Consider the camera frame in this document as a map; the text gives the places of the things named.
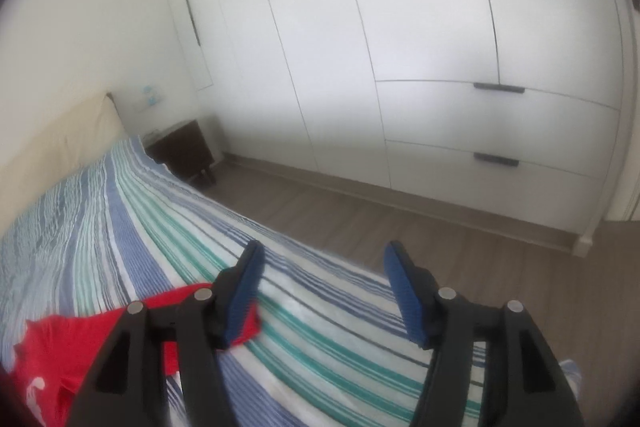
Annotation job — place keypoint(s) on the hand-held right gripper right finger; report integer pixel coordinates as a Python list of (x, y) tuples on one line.
[(406, 294)]

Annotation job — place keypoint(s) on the white wardrobe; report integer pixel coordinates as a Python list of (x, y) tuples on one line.
[(400, 57)]

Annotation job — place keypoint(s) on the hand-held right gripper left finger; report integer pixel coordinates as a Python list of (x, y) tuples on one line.
[(243, 294)]

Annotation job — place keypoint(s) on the dark wooden nightstand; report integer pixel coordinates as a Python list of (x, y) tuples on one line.
[(182, 149)]

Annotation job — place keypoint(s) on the red garment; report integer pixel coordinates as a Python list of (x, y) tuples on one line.
[(47, 352)]

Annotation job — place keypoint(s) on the striped bed sheet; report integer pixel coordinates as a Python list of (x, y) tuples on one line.
[(100, 227)]

